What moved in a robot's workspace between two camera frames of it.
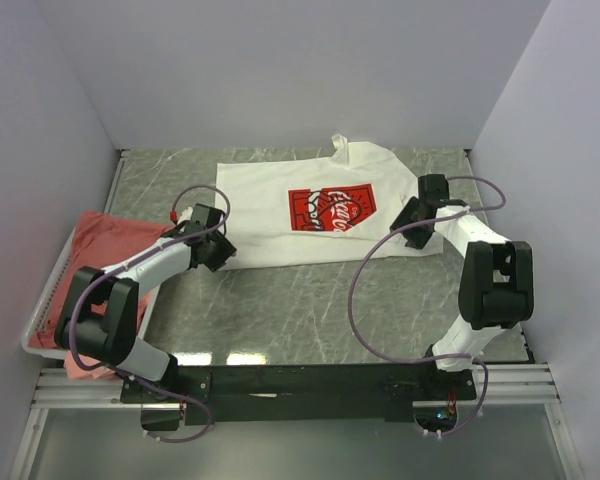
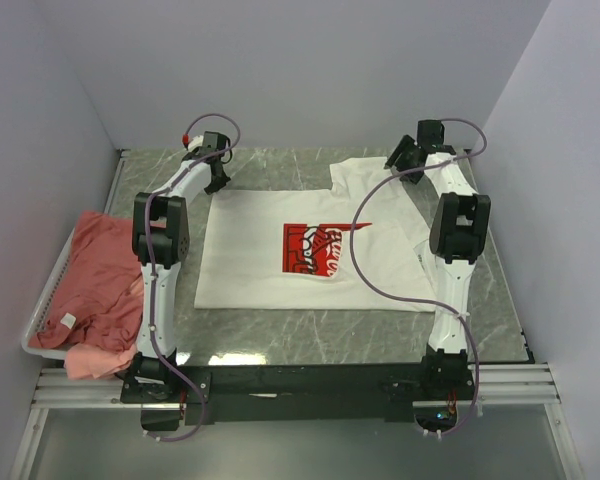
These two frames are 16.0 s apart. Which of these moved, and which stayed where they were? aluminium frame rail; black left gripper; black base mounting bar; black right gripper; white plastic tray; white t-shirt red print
Moved: white t-shirt red print; black right gripper; black left gripper
Stayed: white plastic tray; aluminium frame rail; black base mounting bar
